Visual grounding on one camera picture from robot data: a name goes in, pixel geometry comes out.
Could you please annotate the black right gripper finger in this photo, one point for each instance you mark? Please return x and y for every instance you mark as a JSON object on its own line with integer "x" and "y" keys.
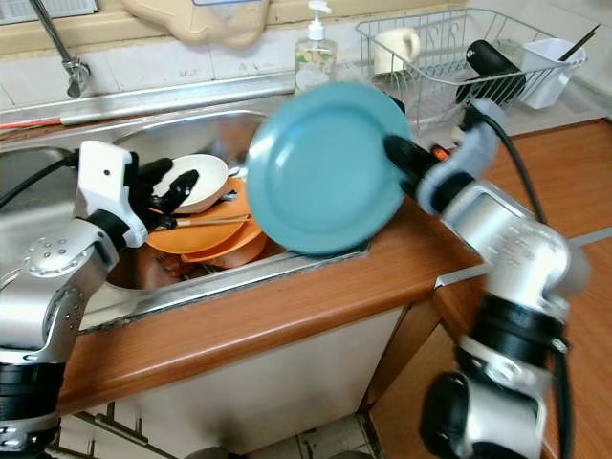
{"x": 400, "y": 153}

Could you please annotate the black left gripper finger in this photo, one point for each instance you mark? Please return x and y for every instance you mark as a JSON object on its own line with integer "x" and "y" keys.
{"x": 180, "y": 178}
{"x": 184, "y": 199}

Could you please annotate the white bowl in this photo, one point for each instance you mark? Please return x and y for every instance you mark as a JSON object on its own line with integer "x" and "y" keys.
{"x": 210, "y": 177}

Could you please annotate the wooden chopstick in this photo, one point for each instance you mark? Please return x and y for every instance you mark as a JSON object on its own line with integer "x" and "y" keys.
{"x": 212, "y": 225}
{"x": 215, "y": 218}

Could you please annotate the teal plate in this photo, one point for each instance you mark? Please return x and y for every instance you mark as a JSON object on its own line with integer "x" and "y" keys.
{"x": 325, "y": 172}

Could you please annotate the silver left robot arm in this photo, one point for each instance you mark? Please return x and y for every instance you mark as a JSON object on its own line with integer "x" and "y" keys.
{"x": 48, "y": 296}

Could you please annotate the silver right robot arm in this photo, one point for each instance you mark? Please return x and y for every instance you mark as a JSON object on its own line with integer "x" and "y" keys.
{"x": 516, "y": 258}

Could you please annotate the orange plastic plate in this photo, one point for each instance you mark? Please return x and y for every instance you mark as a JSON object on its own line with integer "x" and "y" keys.
{"x": 201, "y": 239}

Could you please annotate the orange plastic bowl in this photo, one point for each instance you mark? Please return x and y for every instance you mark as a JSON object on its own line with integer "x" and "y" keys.
{"x": 239, "y": 253}

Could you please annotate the cream mug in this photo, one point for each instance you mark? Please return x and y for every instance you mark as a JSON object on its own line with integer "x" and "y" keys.
{"x": 395, "y": 50}

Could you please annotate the black flask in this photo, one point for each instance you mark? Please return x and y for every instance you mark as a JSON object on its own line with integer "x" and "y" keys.
{"x": 490, "y": 62}

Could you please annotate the stainless steel double sink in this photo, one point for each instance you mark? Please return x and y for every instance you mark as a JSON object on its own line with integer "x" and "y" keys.
{"x": 33, "y": 167}

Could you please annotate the clear soap pump bottle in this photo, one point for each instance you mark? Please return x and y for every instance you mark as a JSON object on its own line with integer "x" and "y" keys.
{"x": 316, "y": 59}

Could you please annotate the grey drying mat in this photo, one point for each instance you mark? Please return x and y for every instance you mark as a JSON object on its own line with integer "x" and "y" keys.
{"x": 564, "y": 120}

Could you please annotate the metal faucet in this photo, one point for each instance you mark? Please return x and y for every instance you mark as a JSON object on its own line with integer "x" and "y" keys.
{"x": 76, "y": 75}

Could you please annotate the white cutlery holder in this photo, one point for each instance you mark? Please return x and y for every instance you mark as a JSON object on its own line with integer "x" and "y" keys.
{"x": 550, "y": 76}

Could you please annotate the beige plastic board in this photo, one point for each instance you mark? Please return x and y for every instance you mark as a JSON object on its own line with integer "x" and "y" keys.
{"x": 196, "y": 24}

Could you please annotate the white cabinet front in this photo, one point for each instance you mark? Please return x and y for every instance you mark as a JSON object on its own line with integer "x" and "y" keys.
{"x": 249, "y": 382}

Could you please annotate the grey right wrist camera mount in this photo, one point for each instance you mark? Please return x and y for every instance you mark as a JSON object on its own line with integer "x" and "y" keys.
{"x": 469, "y": 158}

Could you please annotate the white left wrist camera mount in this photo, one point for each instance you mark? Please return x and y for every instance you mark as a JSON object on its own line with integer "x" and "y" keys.
{"x": 105, "y": 186}

